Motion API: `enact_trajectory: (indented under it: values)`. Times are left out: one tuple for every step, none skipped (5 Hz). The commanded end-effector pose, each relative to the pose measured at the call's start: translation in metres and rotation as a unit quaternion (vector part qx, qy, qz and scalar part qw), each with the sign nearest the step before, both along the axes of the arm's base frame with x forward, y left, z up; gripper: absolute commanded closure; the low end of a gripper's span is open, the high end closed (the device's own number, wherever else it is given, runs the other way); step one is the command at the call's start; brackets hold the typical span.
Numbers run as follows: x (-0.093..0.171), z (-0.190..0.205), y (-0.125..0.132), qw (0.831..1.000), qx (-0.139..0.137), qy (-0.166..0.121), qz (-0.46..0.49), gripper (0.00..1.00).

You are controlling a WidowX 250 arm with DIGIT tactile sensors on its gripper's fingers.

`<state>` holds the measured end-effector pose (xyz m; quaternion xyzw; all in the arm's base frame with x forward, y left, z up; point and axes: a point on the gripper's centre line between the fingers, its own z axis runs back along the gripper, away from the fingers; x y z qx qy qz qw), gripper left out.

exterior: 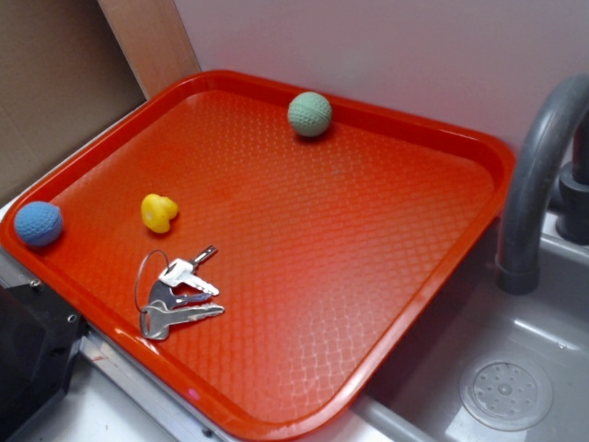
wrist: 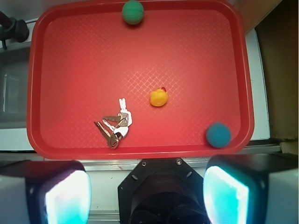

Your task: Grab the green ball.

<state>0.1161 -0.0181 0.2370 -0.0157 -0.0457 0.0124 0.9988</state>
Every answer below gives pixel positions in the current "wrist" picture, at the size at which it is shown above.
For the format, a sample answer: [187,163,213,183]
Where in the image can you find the silver key bunch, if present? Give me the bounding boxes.
[94,98,133,150]

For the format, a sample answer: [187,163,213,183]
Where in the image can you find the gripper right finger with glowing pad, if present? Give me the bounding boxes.
[203,154,299,224]

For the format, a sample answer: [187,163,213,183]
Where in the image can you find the green foam ball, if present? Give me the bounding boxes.
[122,0,144,25]

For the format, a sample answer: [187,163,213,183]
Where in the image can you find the black clamp knob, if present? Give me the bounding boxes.
[0,12,29,50]

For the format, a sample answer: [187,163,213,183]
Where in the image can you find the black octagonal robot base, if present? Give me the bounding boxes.
[118,158,210,224]

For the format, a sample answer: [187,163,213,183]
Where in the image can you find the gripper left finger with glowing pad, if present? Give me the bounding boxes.
[0,160,91,224]

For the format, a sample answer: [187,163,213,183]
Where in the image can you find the yellow rubber duck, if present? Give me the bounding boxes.
[149,87,169,107]

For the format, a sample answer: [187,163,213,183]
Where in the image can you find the red plastic tray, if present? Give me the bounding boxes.
[27,0,254,160]

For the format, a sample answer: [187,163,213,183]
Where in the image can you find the blue foam ball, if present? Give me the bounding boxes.
[206,123,232,148]

